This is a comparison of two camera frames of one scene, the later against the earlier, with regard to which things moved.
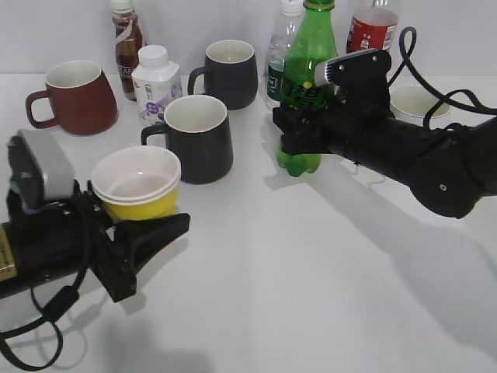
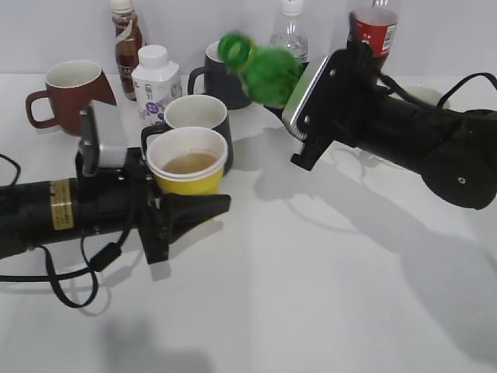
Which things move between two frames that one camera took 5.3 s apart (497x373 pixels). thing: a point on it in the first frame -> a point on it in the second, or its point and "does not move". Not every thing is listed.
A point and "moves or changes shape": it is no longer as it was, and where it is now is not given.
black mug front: x=197 y=128 does not move
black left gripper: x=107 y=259 -> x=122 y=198
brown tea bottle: x=129 y=38 does not move
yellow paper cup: x=137 y=182 moves or changes shape
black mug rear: x=231 y=73 does not move
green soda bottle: x=314 y=40 -> x=272 y=76
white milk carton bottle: x=155 y=84 does not move
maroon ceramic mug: x=81 y=99 does not move
